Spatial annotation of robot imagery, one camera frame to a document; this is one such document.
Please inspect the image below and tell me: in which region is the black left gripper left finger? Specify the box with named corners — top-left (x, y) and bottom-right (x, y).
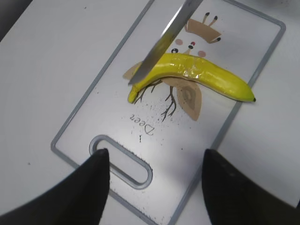
top-left (0, 149), bottom-right (110, 225)

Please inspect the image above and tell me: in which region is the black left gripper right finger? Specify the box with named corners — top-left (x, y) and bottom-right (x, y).
top-left (202, 149), bottom-right (300, 225)

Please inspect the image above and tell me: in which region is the knife with white handle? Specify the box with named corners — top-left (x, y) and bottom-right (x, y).
top-left (128, 0), bottom-right (202, 85)

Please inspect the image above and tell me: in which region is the yellow plastic banana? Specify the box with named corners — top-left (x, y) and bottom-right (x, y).
top-left (128, 53), bottom-right (256, 103)

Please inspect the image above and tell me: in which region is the white grey-rimmed cutting board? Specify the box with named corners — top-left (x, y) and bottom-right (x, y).
top-left (51, 0), bottom-right (285, 225)

